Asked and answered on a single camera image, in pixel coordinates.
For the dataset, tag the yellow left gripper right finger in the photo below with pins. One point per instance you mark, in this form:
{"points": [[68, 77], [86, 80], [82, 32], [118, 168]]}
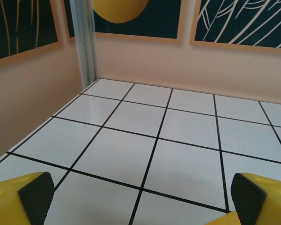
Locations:
{"points": [[267, 201]]}

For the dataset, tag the aluminium corner post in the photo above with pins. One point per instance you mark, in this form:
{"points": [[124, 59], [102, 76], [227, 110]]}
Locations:
{"points": [[84, 42]]}

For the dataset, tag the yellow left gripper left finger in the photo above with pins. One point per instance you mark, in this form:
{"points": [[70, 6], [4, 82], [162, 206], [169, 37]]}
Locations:
{"points": [[7, 201]]}

